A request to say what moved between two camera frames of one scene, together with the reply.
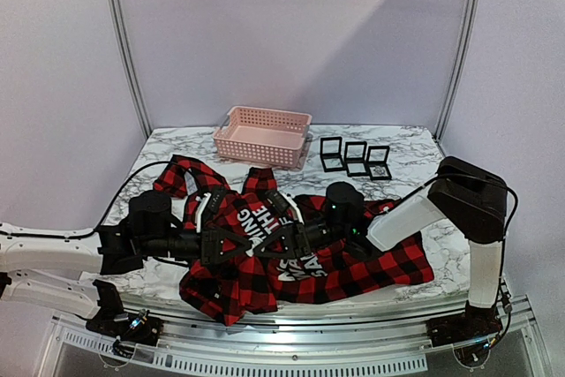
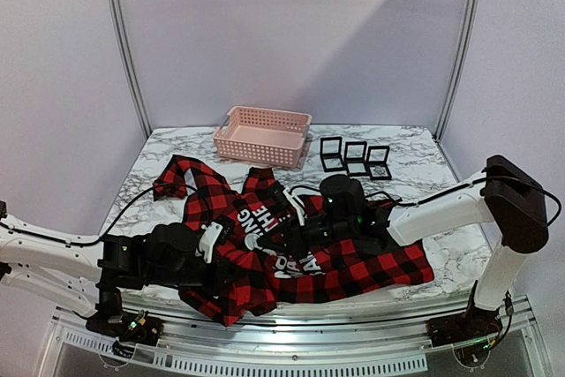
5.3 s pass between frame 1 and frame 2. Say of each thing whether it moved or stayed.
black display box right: stayed
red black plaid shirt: stayed
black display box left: stayed
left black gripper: moved
